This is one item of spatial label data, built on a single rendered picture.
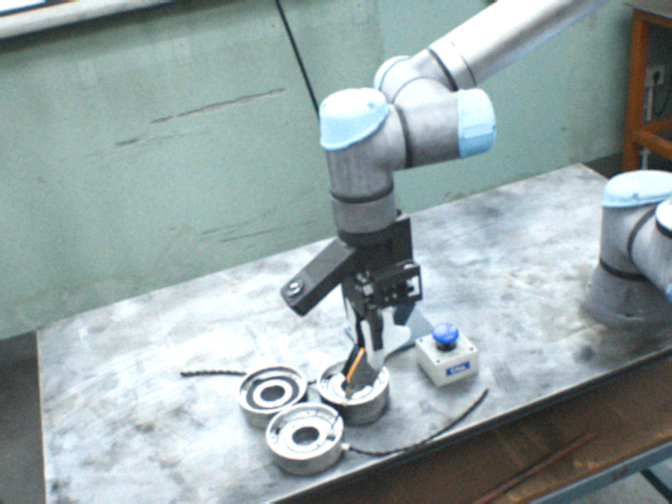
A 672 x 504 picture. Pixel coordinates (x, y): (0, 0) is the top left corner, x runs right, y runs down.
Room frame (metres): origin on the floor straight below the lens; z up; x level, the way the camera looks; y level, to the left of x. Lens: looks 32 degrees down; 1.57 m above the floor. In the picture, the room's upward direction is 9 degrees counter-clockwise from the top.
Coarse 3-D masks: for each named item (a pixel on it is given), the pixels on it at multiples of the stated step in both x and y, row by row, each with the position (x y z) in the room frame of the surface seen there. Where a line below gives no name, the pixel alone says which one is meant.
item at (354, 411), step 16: (336, 368) 0.89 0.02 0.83; (384, 368) 0.86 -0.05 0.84; (320, 384) 0.85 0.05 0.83; (336, 384) 0.85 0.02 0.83; (384, 384) 0.83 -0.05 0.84; (320, 400) 0.83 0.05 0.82; (368, 400) 0.80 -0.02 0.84; (384, 400) 0.81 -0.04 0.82; (352, 416) 0.80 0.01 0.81; (368, 416) 0.80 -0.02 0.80
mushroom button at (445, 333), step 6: (444, 324) 0.90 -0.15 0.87; (450, 324) 0.90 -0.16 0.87; (438, 330) 0.89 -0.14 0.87; (444, 330) 0.88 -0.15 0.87; (450, 330) 0.88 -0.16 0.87; (456, 330) 0.88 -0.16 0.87; (432, 336) 0.88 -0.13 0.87; (438, 336) 0.88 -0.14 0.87; (444, 336) 0.87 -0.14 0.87; (450, 336) 0.87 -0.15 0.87; (456, 336) 0.87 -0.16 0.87; (444, 342) 0.87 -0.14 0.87
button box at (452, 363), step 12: (420, 348) 0.89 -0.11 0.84; (432, 348) 0.88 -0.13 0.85; (444, 348) 0.87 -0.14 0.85; (456, 348) 0.88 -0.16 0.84; (468, 348) 0.87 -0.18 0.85; (420, 360) 0.90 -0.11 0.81; (432, 360) 0.86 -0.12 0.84; (444, 360) 0.85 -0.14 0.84; (456, 360) 0.85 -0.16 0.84; (468, 360) 0.86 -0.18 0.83; (432, 372) 0.86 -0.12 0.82; (444, 372) 0.85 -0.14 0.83; (456, 372) 0.85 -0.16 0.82; (468, 372) 0.86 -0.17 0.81; (444, 384) 0.85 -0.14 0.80
